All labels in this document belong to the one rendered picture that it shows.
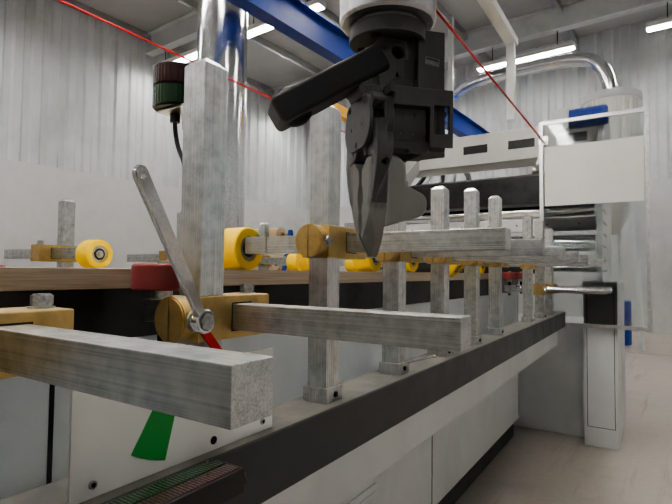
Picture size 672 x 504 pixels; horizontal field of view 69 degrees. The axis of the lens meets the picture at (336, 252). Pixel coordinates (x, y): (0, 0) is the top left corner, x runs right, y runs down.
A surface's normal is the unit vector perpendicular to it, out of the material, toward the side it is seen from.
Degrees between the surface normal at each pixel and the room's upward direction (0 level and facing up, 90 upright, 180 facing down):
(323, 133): 90
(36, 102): 90
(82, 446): 90
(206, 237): 90
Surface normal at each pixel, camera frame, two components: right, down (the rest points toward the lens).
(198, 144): -0.54, -0.04
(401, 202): 0.27, 0.07
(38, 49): 0.81, -0.01
